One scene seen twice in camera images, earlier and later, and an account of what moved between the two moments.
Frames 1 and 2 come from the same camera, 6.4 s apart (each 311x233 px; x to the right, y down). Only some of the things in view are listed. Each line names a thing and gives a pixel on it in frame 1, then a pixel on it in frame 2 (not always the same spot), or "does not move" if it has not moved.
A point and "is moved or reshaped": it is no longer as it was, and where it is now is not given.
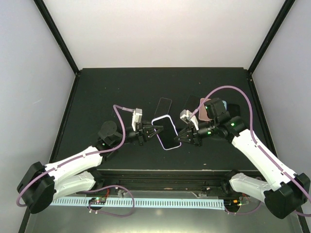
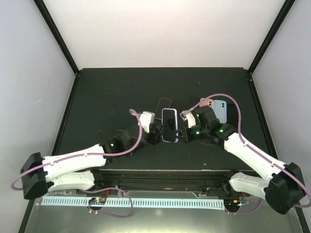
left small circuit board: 97,200 does not move
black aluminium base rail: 212,182 does not move
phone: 167,136 is moved or reshaped
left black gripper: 142,131 to 156,135
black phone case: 233,110 does not move
